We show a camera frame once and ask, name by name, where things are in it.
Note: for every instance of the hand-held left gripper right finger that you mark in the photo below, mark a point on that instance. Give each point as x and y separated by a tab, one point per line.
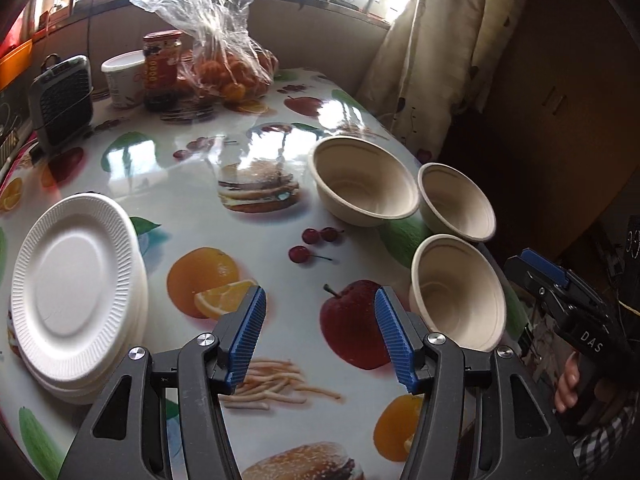
397	345

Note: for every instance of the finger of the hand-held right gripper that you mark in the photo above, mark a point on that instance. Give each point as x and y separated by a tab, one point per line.
525	275
550	270

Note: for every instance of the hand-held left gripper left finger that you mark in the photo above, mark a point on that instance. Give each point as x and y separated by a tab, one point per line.
245	345

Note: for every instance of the small white foam plate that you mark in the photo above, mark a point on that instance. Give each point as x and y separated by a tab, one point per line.
131	335

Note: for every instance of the large beige paper bowl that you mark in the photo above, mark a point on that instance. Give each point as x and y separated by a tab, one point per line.
365	185

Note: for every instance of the large white foam plate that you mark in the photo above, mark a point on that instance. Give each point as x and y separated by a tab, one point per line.
70	280
82	394

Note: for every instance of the person's right forearm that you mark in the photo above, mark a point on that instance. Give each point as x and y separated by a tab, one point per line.
610	440

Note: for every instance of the person's right hand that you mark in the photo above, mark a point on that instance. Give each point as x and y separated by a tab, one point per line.
569	385

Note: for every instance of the food printed tablecloth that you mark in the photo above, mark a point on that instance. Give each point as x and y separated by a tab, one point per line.
165	200

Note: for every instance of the brown wooden cabinet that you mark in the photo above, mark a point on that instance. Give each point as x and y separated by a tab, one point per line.
565	85

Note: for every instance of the cream patterned curtain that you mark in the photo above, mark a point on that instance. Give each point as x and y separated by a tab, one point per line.
425	50

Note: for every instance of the pile of mandarin oranges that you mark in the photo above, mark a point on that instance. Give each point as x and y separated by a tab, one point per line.
225	72

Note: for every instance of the red label glass jar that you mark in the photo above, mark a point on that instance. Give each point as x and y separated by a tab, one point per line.
162	70

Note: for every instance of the white plastic tub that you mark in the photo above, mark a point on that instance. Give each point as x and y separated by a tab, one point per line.
122	80

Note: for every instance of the small grey fan heater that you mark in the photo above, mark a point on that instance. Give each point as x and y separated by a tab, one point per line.
62	100

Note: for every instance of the clear plastic bag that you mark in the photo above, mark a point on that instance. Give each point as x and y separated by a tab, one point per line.
200	5

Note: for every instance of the orange plastic tray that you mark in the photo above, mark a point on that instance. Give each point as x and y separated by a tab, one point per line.
15	65

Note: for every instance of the red paper bag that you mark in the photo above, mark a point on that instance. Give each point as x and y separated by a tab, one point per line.
12	35

